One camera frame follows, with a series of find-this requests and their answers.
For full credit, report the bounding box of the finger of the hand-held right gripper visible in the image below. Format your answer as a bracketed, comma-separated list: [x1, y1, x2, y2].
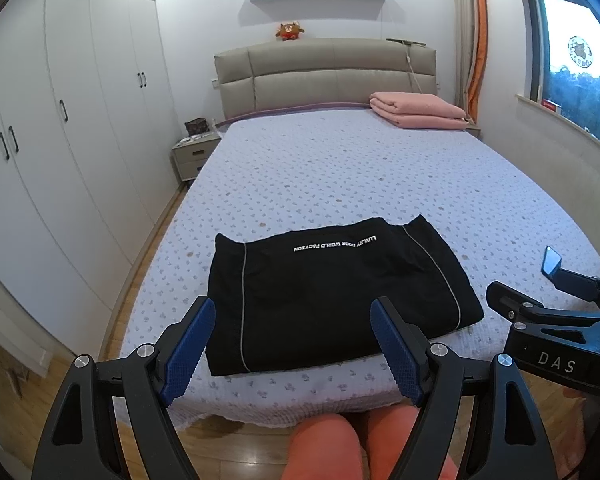
[541, 246, 600, 306]
[486, 281, 600, 330]

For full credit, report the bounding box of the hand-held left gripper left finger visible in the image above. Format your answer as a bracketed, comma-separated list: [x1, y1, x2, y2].
[30, 296, 217, 480]

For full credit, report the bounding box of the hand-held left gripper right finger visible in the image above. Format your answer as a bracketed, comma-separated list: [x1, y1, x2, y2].
[370, 296, 588, 480]

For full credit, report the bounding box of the black garment with grey piping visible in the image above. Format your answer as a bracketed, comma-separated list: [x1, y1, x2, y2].
[206, 214, 485, 377]

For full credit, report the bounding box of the person's right leg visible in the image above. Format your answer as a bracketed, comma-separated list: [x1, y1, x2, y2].
[367, 402, 459, 480]

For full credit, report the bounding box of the person's leg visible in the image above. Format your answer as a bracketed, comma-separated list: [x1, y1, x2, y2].
[367, 402, 459, 480]
[280, 404, 367, 480]

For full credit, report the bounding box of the person's left leg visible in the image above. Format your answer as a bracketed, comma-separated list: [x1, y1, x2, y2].
[280, 404, 367, 480]

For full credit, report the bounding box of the bed with patterned sheet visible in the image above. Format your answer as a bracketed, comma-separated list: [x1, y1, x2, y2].
[120, 109, 600, 431]

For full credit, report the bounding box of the folded pink blanket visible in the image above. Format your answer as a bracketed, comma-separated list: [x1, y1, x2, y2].
[369, 91, 470, 132]

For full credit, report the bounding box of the round window sticker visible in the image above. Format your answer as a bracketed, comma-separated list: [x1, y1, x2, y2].
[567, 36, 596, 68]

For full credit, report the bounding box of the window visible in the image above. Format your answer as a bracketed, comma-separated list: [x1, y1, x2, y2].
[517, 0, 600, 152]

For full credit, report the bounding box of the orange and beige curtain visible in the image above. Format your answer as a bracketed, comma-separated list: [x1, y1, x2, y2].
[452, 0, 491, 126]

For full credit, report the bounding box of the white wardrobe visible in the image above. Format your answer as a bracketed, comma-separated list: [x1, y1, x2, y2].
[0, 0, 192, 322]

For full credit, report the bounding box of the beige padded headboard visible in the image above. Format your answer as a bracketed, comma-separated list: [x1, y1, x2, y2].
[214, 37, 438, 122]

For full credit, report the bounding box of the orange plush toy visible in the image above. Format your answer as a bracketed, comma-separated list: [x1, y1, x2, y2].
[274, 21, 307, 42]

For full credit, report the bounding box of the white cable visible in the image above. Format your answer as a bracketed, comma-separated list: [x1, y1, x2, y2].
[405, 44, 425, 97]

